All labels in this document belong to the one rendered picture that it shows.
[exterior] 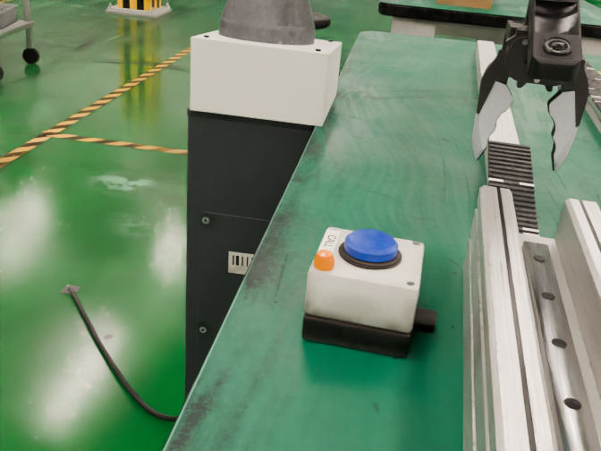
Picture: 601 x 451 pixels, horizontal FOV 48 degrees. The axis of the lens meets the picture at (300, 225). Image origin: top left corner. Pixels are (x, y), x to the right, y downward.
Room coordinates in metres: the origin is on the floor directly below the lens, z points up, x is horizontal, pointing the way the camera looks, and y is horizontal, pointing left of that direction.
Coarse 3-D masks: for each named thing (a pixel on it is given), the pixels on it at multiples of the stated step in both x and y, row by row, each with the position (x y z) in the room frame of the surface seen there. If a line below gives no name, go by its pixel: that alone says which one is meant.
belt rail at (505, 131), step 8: (480, 40) 1.69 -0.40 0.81; (480, 48) 1.58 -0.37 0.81; (488, 48) 1.59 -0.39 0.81; (480, 56) 1.48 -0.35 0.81; (488, 56) 1.49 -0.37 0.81; (480, 64) 1.39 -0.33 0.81; (480, 72) 1.32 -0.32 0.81; (480, 80) 1.28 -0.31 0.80; (504, 112) 1.03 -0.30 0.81; (504, 120) 0.98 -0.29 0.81; (512, 120) 0.99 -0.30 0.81; (496, 128) 0.93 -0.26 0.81; (504, 128) 0.94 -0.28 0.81; (512, 128) 0.94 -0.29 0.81; (496, 136) 0.89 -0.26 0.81; (504, 136) 0.90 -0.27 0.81; (512, 136) 0.90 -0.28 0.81
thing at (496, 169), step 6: (492, 168) 0.75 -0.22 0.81; (498, 168) 0.75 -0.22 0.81; (504, 168) 0.75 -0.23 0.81; (510, 168) 0.75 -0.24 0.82; (516, 168) 0.75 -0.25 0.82; (504, 174) 0.74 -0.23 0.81; (510, 174) 0.74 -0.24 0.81; (516, 174) 0.74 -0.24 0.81; (522, 174) 0.74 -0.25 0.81; (528, 174) 0.74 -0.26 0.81
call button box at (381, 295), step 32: (416, 256) 0.46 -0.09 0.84; (320, 288) 0.42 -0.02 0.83; (352, 288) 0.41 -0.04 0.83; (384, 288) 0.41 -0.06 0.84; (416, 288) 0.41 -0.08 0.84; (320, 320) 0.42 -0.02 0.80; (352, 320) 0.41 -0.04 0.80; (384, 320) 0.41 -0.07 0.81; (416, 320) 0.44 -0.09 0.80; (384, 352) 0.41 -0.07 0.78
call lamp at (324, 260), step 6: (318, 252) 0.43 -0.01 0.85; (324, 252) 0.43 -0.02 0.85; (330, 252) 0.43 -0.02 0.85; (318, 258) 0.42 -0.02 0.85; (324, 258) 0.42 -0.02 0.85; (330, 258) 0.42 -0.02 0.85; (318, 264) 0.42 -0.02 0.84; (324, 264) 0.42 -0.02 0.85; (330, 264) 0.42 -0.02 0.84; (324, 270) 0.42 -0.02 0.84
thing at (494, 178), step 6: (492, 174) 0.73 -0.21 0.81; (498, 174) 0.74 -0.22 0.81; (492, 180) 0.72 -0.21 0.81; (498, 180) 0.72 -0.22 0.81; (504, 180) 0.73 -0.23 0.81; (510, 180) 0.73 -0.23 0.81; (516, 180) 0.73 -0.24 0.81; (522, 180) 0.73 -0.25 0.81; (528, 180) 0.73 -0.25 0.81; (516, 186) 0.72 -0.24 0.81; (522, 186) 0.72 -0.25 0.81; (528, 186) 0.72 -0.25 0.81
